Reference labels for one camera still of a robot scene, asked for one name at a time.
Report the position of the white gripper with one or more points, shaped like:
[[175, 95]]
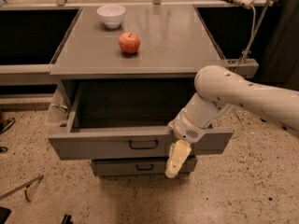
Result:
[[188, 129]]

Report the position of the grey top drawer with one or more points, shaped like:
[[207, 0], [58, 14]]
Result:
[[121, 119]]

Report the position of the grey drawer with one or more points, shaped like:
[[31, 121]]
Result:
[[121, 119], [135, 166]]

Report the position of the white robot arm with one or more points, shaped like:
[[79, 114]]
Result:
[[216, 90]]

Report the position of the grey bottom drawer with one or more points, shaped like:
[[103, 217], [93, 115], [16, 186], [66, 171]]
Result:
[[135, 166]]

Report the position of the grey drawer cabinet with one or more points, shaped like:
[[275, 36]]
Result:
[[169, 37]]

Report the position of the red apple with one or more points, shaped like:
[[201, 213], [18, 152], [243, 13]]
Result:
[[129, 43]]

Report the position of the white ceramic bowl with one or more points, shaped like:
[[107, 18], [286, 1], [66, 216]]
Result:
[[111, 15]]

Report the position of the metal rod on floor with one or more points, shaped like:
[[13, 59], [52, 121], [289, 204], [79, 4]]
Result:
[[22, 186]]

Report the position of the grey metal rail frame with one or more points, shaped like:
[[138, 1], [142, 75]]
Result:
[[43, 74]]

